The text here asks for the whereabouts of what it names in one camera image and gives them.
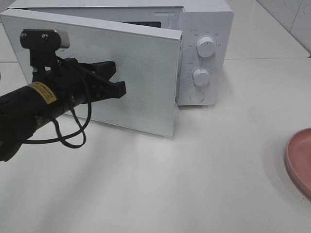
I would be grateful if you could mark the round white door button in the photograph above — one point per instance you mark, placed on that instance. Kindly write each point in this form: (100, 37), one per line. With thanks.
(197, 96)

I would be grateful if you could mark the white microwave oven body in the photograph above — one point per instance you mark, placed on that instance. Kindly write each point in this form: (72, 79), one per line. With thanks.
(162, 18)

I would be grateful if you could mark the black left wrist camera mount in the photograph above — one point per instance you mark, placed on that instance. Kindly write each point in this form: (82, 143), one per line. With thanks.
(42, 44)

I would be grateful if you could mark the white timer knob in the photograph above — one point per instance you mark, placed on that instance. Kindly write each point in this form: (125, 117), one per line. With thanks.
(201, 77)

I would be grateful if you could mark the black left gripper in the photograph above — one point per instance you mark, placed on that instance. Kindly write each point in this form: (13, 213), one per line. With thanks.
(56, 92)

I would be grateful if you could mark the white microwave door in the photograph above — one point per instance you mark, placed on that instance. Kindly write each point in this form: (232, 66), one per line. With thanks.
(146, 60)

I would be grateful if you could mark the pink round plate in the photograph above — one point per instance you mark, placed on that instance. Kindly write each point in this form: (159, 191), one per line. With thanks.
(298, 160)

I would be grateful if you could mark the upper white power knob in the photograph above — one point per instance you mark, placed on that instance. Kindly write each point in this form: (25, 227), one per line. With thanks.
(206, 46)

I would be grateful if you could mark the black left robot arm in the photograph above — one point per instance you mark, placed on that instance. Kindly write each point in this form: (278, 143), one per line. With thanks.
(28, 114)

